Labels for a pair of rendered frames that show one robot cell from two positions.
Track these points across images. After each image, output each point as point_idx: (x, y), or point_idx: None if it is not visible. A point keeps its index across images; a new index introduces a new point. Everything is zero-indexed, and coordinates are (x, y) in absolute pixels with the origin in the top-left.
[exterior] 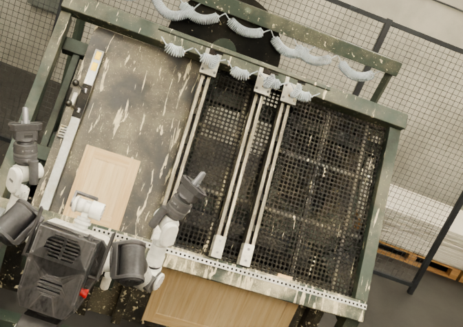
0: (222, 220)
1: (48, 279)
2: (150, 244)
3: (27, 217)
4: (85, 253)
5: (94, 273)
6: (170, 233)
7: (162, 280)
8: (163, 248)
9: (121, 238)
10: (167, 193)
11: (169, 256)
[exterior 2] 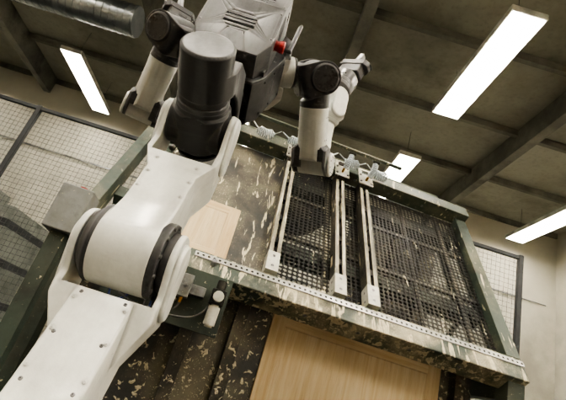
0: (337, 261)
1: (238, 13)
2: (264, 274)
3: (191, 25)
4: None
5: (282, 55)
6: (342, 97)
7: (333, 169)
8: (332, 125)
9: (230, 264)
10: (274, 232)
11: (287, 289)
